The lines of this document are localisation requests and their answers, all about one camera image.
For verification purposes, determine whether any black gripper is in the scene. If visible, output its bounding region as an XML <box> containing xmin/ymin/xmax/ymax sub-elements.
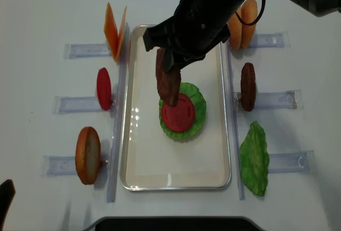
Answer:
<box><xmin>143</xmin><ymin>0</ymin><xmax>244</xmax><ymax>73</ymax></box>

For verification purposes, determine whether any brown meat patty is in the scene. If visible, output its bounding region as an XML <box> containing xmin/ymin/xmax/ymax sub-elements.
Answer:
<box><xmin>241</xmin><ymin>62</ymin><xmax>256</xmax><ymax>112</ymax></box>
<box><xmin>156</xmin><ymin>48</ymin><xmax>181</xmax><ymax>107</ymax></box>

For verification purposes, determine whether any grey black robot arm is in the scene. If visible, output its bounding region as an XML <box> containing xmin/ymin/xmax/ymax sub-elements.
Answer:
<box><xmin>143</xmin><ymin>0</ymin><xmax>340</xmax><ymax>72</ymax></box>

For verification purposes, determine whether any right orange cheese slice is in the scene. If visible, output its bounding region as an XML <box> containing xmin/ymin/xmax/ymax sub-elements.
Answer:
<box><xmin>116</xmin><ymin>7</ymin><xmax>127</xmax><ymax>62</ymax></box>

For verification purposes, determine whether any orange cheese slice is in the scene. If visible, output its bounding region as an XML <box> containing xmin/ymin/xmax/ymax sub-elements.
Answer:
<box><xmin>116</xmin><ymin>7</ymin><xmax>127</xmax><ymax>62</ymax></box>
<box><xmin>103</xmin><ymin>3</ymin><xmax>119</xmax><ymax>62</ymax></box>

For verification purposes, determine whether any left orange cheese slice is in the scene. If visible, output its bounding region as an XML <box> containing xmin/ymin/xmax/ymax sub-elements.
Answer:
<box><xmin>103</xmin><ymin>3</ymin><xmax>119</xmax><ymax>62</ymax></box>

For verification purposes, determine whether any green lettuce leaf on tray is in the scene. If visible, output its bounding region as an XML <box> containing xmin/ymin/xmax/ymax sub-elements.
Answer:
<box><xmin>159</xmin><ymin>82</ymin><xmax>206</xmax><ymax>141</ymax></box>

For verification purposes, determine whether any red tomato slice on tray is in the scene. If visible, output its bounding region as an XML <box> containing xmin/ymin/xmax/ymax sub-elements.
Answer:
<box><xmin>161</xmin><ymin>93</ymin><xmax>196</xmax><ymax>133</ymax></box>

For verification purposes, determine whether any upright red tomato slice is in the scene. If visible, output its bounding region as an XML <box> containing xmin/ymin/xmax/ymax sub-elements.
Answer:
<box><xmin>96</xmin><ymin>68</ymin><xmax>112</xmax><ymax>111</ymax></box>

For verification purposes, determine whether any upright green lettuce leaf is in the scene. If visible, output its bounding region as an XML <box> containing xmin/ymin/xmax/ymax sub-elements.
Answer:
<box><xmin>239</xmin><ymin>121</ymin><xmax>270</xmax><ymax>197</ymax></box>

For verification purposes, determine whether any left upright bun half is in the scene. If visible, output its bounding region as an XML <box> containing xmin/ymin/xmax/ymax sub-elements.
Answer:
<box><xmin>228</xmin><ymin>13</ymin><xmax>242</xmax><ymax>50</ymax></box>

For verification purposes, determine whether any upright bun half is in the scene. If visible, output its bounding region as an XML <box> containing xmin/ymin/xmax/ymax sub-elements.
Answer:
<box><xmin>228</xmin><ymin>13</ymin><xmax>242</xmax><ymax>50</ymax></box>
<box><xmin>240</xmin><ymin>0</ymin><xmax>258</xmax><ymax>48</ymax></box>

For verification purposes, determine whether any right upright bun half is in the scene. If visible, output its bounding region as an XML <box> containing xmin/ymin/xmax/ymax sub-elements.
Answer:
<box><xmin>240</xmin><ymin>0</ymin><xmax>258</xmax><ymax>48</ymax></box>

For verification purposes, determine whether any white rectangular metal tray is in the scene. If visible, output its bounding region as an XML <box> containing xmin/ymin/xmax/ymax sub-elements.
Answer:
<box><xmin>120</xmin><ymin>25</ymin><xmax>231</xmax><ymax>191</ymax></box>

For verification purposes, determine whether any upright bun slice left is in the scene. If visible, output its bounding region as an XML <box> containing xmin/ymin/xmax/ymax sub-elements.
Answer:
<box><xmin>75</xmin><ymin>127</ymin><xmax>101</xmax><ymax>185</ymax></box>

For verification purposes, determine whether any left clear acrylic rack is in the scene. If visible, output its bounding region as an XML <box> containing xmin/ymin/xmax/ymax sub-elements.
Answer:
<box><xmin>43</xmin><ymin>26</ymin><xmax>130</xmax><ymax>202</ymax></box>

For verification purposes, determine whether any clear acrylic rack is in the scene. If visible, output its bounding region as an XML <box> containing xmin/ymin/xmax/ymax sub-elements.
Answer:
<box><xmin>226</xmin><ymin>44</ymin><xmax>315</xmax><ymax>200</ymax></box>
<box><xmin>43</xmin><ymin>26</ymin><xmax>130</xmax><ymax>202</ymax></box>

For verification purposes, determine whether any right clear acrylic rack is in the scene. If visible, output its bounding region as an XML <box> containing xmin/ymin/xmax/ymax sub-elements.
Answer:
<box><xmin>226</xmin><ymin>44</ymin><xmax>315</xmax><ymax>200</ymax></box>

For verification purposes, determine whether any black base at bottom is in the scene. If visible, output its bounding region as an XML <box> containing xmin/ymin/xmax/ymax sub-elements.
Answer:
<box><xmin>95</xmin><ymin>217</ymin><xmax>261</xmax><ymax>230</ymax></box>

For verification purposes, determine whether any black object at left edge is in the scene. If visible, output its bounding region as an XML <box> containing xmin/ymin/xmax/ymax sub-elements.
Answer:
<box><xmin>0</xmin><ymin>179</ymin><xmax>15</xmax><ymax>230</ymax></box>

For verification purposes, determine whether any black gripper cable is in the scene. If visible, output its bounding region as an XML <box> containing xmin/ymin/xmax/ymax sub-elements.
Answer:
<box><xmin>236</xmin><ymin>0</ymin><xmax>267</xmax><ymax>26</ymax></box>

